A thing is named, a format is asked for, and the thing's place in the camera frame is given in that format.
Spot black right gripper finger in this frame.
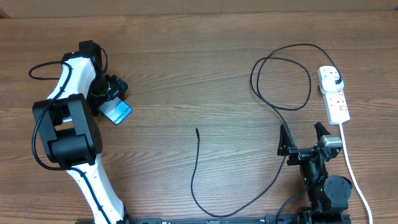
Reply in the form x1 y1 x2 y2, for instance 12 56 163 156
314 122 330 143
277 124 296 156

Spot blue Galaxy smartphone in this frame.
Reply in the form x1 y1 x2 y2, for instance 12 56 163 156
99 97 132 125

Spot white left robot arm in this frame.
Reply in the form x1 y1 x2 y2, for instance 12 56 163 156
32 40 132 223

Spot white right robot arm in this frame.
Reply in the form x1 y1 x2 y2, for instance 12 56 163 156
275 122 353 223

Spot white charger adapter plug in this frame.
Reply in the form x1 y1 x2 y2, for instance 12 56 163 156
320 77 345 94

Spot white power strip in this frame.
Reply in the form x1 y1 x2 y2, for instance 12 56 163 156
318 66 350 125

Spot white power strip cord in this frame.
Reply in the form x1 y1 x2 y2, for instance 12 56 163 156
338 123 374 224

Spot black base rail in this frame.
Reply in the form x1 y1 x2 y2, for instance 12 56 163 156
76 213 352 224

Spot black charger cable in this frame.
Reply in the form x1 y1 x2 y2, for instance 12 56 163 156
190 43 343 218

